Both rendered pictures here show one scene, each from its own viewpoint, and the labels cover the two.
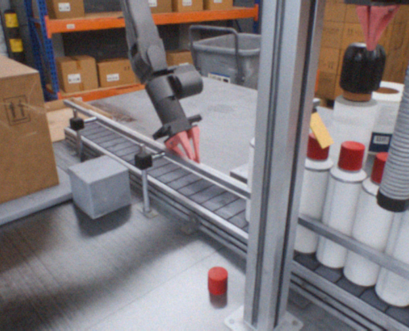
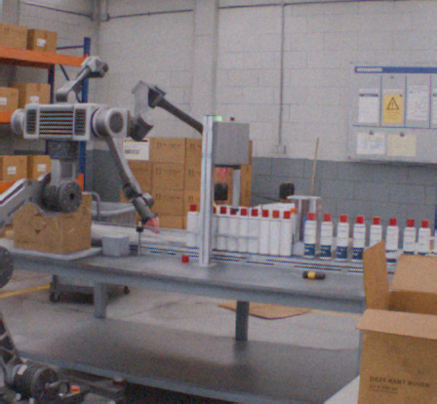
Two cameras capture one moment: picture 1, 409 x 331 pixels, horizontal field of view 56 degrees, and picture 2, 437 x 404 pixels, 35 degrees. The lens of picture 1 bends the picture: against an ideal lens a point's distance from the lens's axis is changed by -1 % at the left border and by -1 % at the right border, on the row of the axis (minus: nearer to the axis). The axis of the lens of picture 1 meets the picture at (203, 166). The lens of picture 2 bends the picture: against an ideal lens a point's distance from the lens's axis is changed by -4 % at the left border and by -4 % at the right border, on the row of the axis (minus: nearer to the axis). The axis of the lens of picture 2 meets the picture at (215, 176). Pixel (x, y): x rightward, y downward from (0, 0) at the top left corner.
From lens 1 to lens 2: 2.85 m
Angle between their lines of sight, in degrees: 33
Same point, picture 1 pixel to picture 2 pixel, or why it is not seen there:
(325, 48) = (168, 217)
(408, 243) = (242, 228)
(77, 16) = not seen: outside the picture
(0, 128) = (79, 216)
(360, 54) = (218, 185)
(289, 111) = (210, 189)
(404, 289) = (244, 245)
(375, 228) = (233, 228)
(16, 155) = (81, 229)
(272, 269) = (208, 236)
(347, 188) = (223, 219)
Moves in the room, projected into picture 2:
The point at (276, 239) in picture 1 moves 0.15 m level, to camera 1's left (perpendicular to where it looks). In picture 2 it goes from (209, 225) to (177, 226)
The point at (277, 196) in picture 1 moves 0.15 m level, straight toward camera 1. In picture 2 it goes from (208, 212) to (215, 216)
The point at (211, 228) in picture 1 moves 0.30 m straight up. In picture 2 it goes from (173, 253) to (175, 189)
